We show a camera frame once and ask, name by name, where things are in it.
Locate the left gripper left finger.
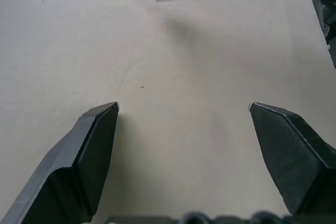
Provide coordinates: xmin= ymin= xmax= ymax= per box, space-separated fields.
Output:
xmin=0 ymin=101 xmax=121 ymax=224

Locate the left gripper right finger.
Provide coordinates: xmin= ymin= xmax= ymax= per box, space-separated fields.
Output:
xmin=248 ymin=101 xmax=336 ymax=217

